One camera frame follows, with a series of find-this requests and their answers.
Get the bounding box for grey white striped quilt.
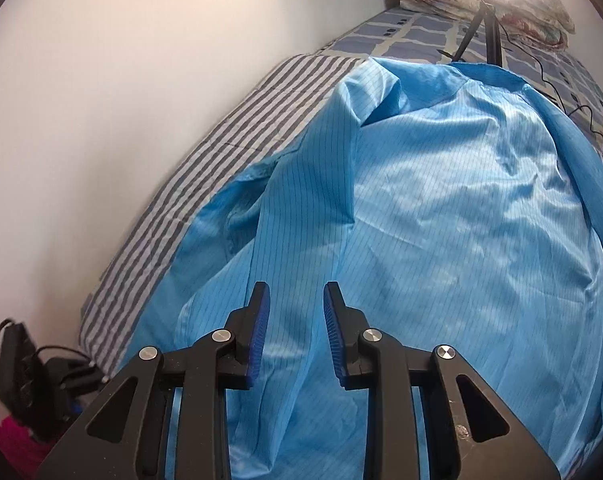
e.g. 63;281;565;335
79;54;369;376

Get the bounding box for blue pinstriped coat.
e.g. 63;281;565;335
164;57;603;480

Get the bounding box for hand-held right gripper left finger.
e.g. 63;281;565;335
36;282;271;480

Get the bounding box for person's left forearm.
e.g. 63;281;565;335
0;417;47;476

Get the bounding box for blue checked bed sheet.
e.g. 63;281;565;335
316;7;603;146

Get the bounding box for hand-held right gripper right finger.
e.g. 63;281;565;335
323;282;562;480

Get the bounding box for ring light on tripod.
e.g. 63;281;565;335
439;0;507;68

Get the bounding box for black light cable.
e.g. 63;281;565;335
501;25;603;136

